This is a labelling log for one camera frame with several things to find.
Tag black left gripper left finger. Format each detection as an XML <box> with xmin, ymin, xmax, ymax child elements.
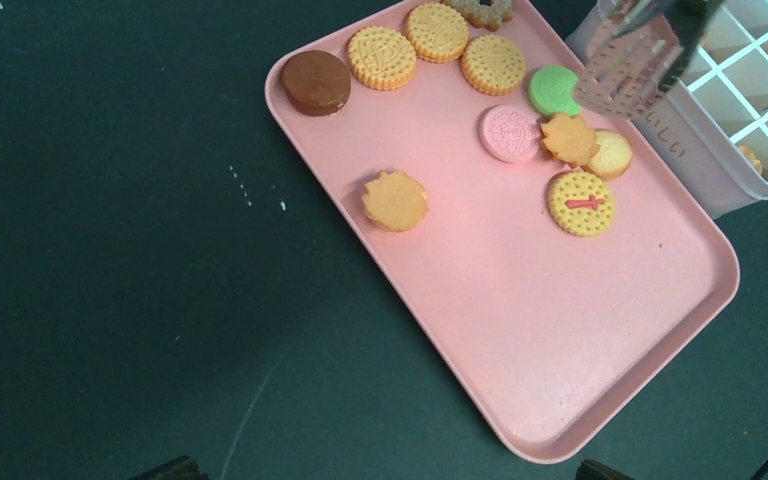
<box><xmin>129</xmin><ymin>456</ymin><xmax>209</xmax><ymax>480</ymax></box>

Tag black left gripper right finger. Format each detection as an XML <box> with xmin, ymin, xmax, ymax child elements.
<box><xmin>575</xmin><ymin>459</ymin><xmax>633</xmax><ymax>480</ymax></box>

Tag silver metal tongs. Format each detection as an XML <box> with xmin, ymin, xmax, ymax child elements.
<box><xmin>574</xmin><ymin>0</ymin><xmax>723</xmax><ymax>119</ymax></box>

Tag pink plastic tray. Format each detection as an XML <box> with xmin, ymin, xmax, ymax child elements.
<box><xmin>263</xmin><ymin>0</ymin><xmax>741</xmax><ymax>466</ymax></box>

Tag round cookie with red mark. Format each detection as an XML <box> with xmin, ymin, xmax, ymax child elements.
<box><xmin>546</xmin><ymin>171</ymin><xmax>616</xmax><ymax>237</ymax></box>

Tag pale oval cookie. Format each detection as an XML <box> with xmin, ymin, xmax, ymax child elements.
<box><xmin>583</xmin><ymin>129</ymin><xmax>633</xmax><ymax>181</ymax></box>

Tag spiky flower cookie left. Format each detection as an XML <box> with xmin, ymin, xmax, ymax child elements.
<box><xmin>361</xmin><ymin>171</ymin><xmax>429</xmax><ymax>232</ymax></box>

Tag pale flower cookie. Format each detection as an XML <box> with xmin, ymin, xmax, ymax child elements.
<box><xmin>540</xmin><ymin>112</ymin><xmax>600</xmax><ymax>168</ymax></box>

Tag pink round sandwich cookie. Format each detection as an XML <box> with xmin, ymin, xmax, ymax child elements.
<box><xmin>478</xmin><ymin>105</ymin><xmax>542</xmax><ymax>164</ymax></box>

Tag metal tin with white dividers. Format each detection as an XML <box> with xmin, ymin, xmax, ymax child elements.
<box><xmin>565</xmin><ymin>0</ymin><xmax>768</xmax><ymax>221</ymax></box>

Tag green round cookie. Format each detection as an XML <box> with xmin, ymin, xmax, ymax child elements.
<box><xmin>527</xmin><ymin>65</ymin><xmax>582</xmax><ymax>117</ymax></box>

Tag dark chocolate round cookie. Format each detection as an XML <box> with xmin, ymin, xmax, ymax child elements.
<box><xmin>280</xmin><ymin>50</ymin><xmax>351</xmax><ymax>117</ymax></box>

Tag round orange cookie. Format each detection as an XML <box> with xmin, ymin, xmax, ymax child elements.
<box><xmin>405</xmin><ymin>3</ymin><xmax>469</xmax><ymax>63</ymax></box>
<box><xmin>347</xmin><ymin>26</ymin><xmax>418</xmax><ymax>91</ymax></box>

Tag round orange cookie top right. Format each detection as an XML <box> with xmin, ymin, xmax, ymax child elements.
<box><xmin>405</xmin><ymin>3</ymin><xmax>469</xmax><ymax>63</ymax></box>

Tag flower cookie with dark centre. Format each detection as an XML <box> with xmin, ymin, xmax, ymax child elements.
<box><xmin>442</xmin><ymin>0</ymin><xmax>515</xmax><ymax>32</ymax></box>

